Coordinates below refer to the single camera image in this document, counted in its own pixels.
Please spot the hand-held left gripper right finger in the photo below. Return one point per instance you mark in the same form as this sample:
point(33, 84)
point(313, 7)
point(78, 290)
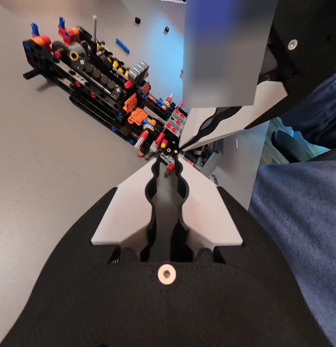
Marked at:
point(211, 217)

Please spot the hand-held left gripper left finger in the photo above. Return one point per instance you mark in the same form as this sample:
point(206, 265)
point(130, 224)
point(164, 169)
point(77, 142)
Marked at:
point(121, 217)

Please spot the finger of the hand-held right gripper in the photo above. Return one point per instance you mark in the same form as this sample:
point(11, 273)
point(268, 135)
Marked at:
point(193, 122)
point(260, 103)

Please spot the lego car chassis model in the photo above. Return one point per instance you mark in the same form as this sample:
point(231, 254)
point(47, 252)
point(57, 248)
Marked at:
point(102, 81)

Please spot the blue lego pin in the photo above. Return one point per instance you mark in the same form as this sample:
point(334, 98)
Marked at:
point(122, 45)

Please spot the black office chair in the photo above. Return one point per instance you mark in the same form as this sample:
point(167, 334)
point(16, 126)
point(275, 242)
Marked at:
point(290, 146)

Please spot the person's blue-clad body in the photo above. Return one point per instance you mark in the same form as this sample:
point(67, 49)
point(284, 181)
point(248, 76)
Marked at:
point(306, 217)

